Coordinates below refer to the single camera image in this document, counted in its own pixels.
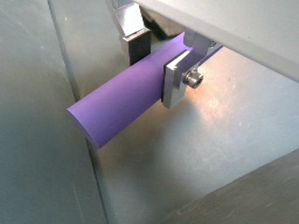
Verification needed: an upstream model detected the purple foam cylinder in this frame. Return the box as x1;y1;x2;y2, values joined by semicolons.
65;31;224;150

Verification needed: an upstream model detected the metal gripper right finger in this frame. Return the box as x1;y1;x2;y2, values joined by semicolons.
161;30;217;109

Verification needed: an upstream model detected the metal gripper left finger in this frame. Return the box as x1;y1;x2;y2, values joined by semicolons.
111;0;151;66

